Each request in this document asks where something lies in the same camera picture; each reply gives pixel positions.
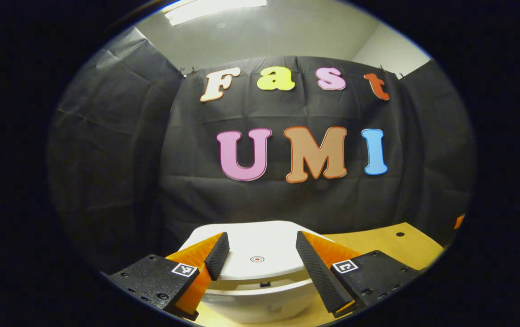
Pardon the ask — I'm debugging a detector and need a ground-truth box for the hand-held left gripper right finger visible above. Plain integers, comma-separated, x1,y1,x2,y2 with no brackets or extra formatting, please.
295,231,424,317

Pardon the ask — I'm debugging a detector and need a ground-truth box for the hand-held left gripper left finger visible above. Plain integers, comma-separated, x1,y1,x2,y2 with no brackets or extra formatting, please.
108,232,230,321

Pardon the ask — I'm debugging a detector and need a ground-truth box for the white desktop garbage bin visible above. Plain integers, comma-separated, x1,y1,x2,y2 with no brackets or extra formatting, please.
181,220,333,324

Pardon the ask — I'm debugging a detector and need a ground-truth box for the black backdrop cloth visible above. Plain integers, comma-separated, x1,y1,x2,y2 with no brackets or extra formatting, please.
47,27,476,273

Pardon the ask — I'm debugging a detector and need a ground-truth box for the ceiling light panel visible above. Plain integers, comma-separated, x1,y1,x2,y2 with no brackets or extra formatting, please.
165,0,267,26

